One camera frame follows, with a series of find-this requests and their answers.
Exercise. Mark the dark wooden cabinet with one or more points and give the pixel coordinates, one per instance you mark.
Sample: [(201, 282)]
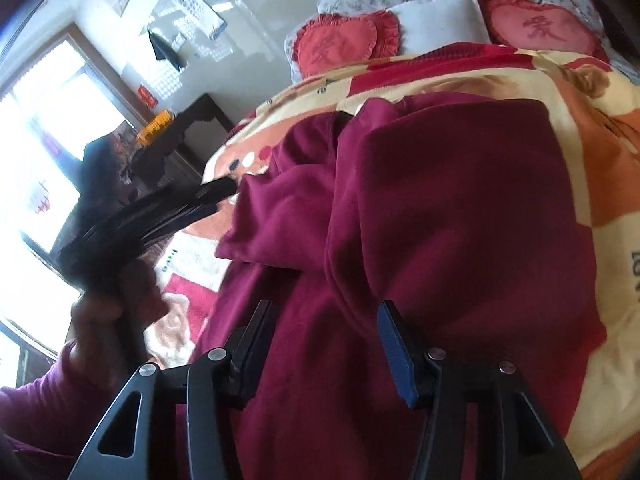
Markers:
[(197, 130)]

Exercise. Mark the person's left hand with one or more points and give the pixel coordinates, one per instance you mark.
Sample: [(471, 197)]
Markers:
[(140, 295)]

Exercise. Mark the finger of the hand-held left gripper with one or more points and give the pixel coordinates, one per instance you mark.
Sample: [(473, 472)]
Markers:
[(215, 191), (175, 222)]

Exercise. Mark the window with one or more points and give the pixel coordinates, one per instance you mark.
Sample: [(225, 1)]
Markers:
[(35, 160)]

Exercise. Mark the white pillow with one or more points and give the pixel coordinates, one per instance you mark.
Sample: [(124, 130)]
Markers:
[(435, 20)]

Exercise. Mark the black cloth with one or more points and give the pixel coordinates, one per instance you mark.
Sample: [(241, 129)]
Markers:
[(165, 47)]

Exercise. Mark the printed fleece blanket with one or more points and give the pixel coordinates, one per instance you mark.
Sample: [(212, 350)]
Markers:
[(590, 125)]

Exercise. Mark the maroon fleece garment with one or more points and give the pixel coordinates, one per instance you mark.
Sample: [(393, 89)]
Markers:
[(450, 220)]

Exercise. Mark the person's left forearm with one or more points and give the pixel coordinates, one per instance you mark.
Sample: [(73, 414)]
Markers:
[(40, 405)]

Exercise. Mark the wall calendar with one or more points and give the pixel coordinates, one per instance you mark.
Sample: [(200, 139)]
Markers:
[(197, 15)]

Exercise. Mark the red wall sticker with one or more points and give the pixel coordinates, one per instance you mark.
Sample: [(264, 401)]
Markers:
[(146, 95)]

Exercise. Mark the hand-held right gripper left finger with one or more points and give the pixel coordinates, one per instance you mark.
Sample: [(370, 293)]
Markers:
[(257, 332)]

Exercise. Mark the orange box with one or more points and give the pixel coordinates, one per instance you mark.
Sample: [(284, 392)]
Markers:
[(156, 127)]

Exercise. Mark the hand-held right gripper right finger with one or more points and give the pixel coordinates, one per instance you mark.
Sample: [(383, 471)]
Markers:
[(395, 355)]

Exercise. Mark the red heart pillow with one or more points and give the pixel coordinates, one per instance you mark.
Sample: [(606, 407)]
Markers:
[(387, 30), (537, 25), (332, 45)]

